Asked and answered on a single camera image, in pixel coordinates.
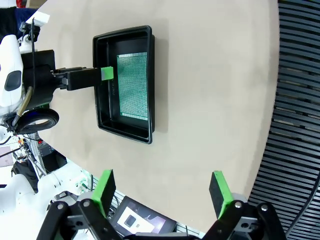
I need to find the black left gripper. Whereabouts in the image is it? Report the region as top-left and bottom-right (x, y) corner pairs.
(21, 49), (115, 112)

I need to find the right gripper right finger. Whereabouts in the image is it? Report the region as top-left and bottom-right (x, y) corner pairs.
(204, 170), (287, 240)

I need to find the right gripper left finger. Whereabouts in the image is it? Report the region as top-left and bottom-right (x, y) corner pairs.
(37, 169), (121, 240)

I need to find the black ESD tray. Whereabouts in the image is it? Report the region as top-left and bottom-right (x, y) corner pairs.
(92, 24), (156, 146)

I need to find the green perforated circuit board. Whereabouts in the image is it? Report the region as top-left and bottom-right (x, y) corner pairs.
(116, 51), (149, 123)

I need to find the small black display screen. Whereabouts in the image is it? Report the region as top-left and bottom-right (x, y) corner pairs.
(109, 196), (177, 236)

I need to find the black control box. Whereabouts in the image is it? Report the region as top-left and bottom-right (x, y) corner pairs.
(34, 138), (69, 173)

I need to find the black slotted board rack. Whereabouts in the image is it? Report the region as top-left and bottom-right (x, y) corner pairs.
(246, 0), (320, 238)

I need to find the black corrugated cable hose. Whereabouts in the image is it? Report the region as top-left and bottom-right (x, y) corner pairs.
(4, 86), (61, 136)

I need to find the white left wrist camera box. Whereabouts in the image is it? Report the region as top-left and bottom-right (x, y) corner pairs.
(33, 12), (51, 26)

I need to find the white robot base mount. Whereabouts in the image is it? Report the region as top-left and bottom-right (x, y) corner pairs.
(0, 169), (85, 240)

